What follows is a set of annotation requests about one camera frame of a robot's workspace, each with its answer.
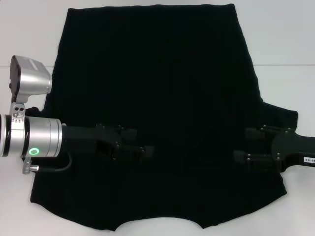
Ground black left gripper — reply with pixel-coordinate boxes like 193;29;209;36
61;123;155;161

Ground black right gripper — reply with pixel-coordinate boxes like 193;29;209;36
233;124;315;173

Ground black shirt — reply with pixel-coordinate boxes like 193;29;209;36
29;2;299;226

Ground black cable with silver plug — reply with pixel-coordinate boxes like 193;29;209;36
22;154;72;176

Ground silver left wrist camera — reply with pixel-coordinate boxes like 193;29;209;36
9;55;53;118

